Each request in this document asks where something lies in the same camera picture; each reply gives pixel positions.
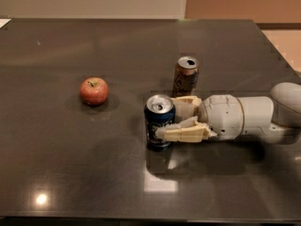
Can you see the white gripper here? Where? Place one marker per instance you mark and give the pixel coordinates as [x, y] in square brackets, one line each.
[223, 116]

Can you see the red apple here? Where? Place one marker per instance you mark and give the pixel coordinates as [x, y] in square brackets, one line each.
[94, 91]

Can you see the orange brown soda can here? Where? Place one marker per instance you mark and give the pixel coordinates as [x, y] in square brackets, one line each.
[185, 76]

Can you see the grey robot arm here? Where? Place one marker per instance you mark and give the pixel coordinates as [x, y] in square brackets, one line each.
[274, 119]

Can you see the blue pepsi can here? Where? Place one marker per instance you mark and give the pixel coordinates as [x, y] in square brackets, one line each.
[159, 111]

